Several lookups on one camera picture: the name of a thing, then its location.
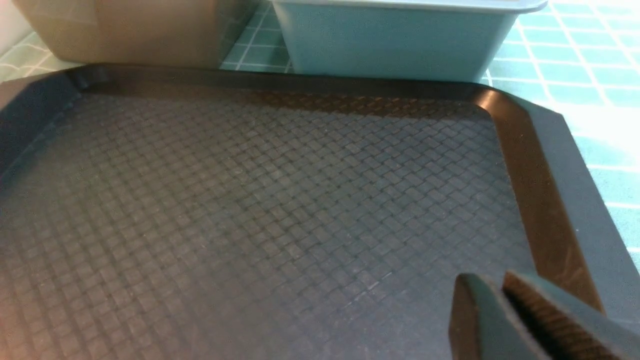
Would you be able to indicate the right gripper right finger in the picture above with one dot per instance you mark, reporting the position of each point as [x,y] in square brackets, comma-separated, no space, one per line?
[565,326]

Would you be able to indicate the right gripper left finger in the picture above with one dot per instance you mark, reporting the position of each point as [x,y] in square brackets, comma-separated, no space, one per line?
[484,326]

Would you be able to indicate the grey-blue plastic chopstick bin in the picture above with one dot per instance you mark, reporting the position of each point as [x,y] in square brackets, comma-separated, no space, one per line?
[440,40]

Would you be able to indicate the black serving tray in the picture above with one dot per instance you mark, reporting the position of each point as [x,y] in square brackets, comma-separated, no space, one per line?
[178,214]

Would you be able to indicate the brown plastic spoon bin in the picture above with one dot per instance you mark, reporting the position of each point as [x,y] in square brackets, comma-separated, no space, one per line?
[173,33]

